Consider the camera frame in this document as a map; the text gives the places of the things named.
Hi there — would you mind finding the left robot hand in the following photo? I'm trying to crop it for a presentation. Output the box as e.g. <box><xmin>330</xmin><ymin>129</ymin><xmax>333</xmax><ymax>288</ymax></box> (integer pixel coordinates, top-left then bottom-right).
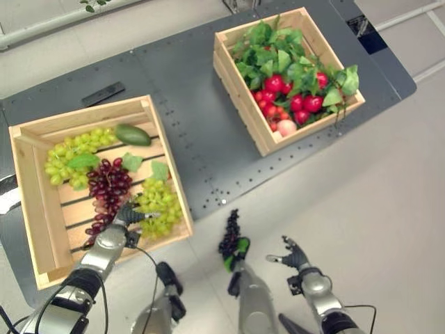
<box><xmin>113</xmin><ymin>198</ymin><xmax>161</xmax><ymax>234</ymax></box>

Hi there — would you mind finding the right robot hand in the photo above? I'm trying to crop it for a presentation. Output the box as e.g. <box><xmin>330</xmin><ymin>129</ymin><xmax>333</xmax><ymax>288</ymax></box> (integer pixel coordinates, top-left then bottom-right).
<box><xmin>266</xmin><ymin>235</ymin><xmax>312</xmax><ymax>273</ymax></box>

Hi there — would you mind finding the round green grape bunch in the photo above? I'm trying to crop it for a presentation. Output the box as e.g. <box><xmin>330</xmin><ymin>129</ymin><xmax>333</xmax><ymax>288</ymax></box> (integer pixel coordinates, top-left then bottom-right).
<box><xmin>133</xmin><ymin>160</ymin><xmax>184</xmax><ymax>239</ymax></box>

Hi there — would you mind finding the dark red grape bunch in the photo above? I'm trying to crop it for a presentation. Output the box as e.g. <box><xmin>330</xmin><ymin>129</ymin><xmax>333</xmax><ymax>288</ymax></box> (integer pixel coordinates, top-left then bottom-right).
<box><xmin>85</xmin><ymin>152</ymin><xmax>144</xmax><ymax>246</ymax></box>

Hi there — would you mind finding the right silver robot leg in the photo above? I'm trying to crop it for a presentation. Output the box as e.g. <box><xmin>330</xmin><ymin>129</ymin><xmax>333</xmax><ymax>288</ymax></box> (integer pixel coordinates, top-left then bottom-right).
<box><xmin>227</xmin><ymin>260</ymin><xmax>280</xmax><ymax>334</ymax></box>

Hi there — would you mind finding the silver robot leg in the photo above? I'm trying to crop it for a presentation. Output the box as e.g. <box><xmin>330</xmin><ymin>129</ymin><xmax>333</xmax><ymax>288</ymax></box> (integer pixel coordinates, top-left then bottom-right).
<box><xmin>227</xmin><ymin>260</ymin><xmax>280</xmax><ymax>334</ymax></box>
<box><xmin>130</xmin><ymin>262</ymin><xmax>187</xmax><ymax>334</ymax></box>

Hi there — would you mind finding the black grape bunch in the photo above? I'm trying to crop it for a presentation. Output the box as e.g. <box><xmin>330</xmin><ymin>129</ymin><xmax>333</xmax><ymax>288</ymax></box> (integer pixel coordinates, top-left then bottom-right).
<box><xmin>218</xmin><ymin>208</ymin><xmax>252</xmax><ymax>274</ymax></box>

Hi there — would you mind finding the green avocado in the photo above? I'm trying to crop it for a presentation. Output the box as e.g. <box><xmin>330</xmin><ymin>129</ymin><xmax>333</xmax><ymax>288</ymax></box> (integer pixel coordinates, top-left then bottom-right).
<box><xmin>114</xmin><ymin>123</ymin><xmax>152</xmax><ymax>147</ymax></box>

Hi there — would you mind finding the shallow wooden slat crate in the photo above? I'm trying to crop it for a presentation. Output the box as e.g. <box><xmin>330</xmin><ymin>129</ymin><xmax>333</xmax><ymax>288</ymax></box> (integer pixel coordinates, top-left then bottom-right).
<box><xmin>8</xmin><ymin>94</ymin><xmax>195</xmax><ymax>291</ymax></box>

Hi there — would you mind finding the long green grape bunch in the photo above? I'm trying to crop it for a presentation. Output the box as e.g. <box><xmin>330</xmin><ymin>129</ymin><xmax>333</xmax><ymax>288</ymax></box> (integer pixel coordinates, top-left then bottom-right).
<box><xmin>44</xmin><ymin>127</ymin><xmax>118</xmax><ymax>191</ymax></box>

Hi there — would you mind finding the left silver robot leg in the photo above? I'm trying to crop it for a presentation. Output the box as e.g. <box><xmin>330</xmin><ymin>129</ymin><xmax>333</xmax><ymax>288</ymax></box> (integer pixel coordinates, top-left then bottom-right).
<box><xmin>130</xmin><ymin>262</ymin><xmax>187</xmax><ymax>334</ymax></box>

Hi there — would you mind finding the white and black object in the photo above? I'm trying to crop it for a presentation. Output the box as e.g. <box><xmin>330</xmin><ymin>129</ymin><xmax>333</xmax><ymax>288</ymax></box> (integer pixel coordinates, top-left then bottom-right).
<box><xmin>0</xmin><ymin>173</ymin><xmax>22</xmax><ymax>214</ymax></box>

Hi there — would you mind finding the black flat strip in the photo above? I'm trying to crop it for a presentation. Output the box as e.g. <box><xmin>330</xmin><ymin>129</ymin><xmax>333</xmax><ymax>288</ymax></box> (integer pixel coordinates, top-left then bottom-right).
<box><xmin>81</xmin><ymin>81</ymin><xmax>126</xmax><ymax>107</ymax></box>

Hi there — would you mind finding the pink peach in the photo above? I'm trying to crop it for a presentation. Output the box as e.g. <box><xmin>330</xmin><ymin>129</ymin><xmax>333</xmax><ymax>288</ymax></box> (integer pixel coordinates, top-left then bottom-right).
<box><xmin>276</xmin><ymin>119</ymin><xmax>298</xmax><ymax>138</ymax></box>

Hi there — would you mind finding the deep wooden slat crate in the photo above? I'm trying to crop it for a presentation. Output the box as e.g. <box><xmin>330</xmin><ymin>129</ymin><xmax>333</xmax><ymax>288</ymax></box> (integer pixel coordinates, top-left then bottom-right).
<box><xmin>213</xmin><ymin>6</ymin><xmax>366</xmax><ymax>157</ymax></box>

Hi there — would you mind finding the green leafy vine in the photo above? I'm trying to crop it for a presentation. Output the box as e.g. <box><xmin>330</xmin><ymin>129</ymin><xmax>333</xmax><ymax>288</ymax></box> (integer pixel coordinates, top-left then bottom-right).
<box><xmin>230</xmin><ymin>15</ymin><xmax>360</xmax><ymax>123</ymax></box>

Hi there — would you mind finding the black label panel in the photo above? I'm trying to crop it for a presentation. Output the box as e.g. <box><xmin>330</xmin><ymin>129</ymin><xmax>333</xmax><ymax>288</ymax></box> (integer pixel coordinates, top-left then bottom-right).
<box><xmin>346</xmin><ymin>14</ymin><xmax>389</xmax><ymax>55</ymax></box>

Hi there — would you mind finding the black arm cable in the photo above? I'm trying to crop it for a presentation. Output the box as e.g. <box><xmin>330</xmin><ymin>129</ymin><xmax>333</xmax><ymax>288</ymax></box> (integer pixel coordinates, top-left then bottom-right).
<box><xmin>137</xmin><ymin>244</ymin><xmax>161</xmax><ymax>334</ymax></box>

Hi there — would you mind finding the white wall rail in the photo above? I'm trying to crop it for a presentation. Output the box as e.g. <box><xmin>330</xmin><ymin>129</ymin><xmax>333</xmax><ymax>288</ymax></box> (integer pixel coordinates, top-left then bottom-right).
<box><xmin>0</xmin><ymin>0</ymin><xmax>164</xmax><ymax>49</ymax></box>

